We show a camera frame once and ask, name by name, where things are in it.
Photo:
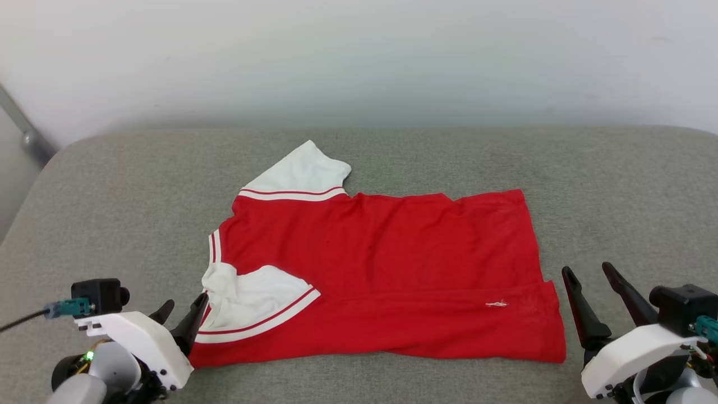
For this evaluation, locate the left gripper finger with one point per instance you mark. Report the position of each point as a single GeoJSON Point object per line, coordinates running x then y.
{"type": "Point", "coordinates": [164, 311]}
{"type": "Point", "coordinates": [190, 325]}

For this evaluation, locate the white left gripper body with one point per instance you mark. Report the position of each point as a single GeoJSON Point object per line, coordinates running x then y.
{"type": "Point", "coordinates": [146, 342]}

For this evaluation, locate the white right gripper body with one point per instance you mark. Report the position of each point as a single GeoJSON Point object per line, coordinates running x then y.
{"type": "Point", "coordinates": [634, 353]}

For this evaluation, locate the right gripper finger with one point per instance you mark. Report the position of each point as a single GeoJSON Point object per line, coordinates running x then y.
{"type": "Point", "coordinates": [631, 297]}
{"type": "Point", "coordinates": [583, 314]}

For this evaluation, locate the red and white shirt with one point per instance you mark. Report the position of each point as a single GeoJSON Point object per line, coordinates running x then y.
{"type": "Point", "coordinates": [392, 264]}

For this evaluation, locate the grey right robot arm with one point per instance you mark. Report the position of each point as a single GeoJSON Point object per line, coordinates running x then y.
{"type": "Point", "coordinates": [679, 390]}

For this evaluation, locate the grey metal bar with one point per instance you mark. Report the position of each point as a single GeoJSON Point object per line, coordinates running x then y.
{"type": "Point", "coordinates": [25, 132]}

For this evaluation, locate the grey fabric sofa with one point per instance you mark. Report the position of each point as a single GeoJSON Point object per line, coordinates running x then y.
{"type": "Point", "coordinates": [392, 157]}

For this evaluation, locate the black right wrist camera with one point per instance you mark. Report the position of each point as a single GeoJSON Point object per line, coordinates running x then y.
{"type": "Point", "coordinates": [684, 307]}

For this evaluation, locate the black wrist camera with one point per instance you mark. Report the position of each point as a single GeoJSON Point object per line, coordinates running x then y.
{"type": "Point", "coordinates": [98, 294]}
{"type": "Point", "coordinates": [684, 307]}

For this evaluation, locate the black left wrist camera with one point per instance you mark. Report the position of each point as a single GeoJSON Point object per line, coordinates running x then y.
{"type": "Point", "coordinates": [98, 294]}

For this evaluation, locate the teal right camera connector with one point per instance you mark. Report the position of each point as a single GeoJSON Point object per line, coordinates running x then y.
{"type": "Point", "coordinates": [708, 329]}

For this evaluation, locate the teal camera connector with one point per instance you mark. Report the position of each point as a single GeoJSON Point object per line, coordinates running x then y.
{"type": "Point", "coordinates": [708, 329]}
{"type": "Point", "coordinates": [70, 308]}

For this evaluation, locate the teal left camera connector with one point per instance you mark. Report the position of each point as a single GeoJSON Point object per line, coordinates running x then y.
{"type": "Point", "coordinates": [70, 308]}

